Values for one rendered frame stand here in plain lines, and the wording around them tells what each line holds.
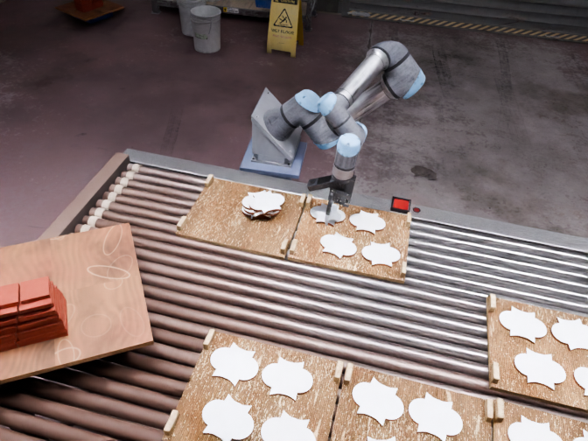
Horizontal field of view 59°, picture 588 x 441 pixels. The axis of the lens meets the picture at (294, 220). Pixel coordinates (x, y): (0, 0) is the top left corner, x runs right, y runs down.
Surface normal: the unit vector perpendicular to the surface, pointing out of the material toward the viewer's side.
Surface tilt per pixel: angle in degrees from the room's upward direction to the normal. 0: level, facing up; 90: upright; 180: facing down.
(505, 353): 0
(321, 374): 0
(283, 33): 77
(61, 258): 0
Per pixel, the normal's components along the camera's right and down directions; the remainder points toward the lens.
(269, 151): -0.19, 0.65
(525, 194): 0.05, -0.74
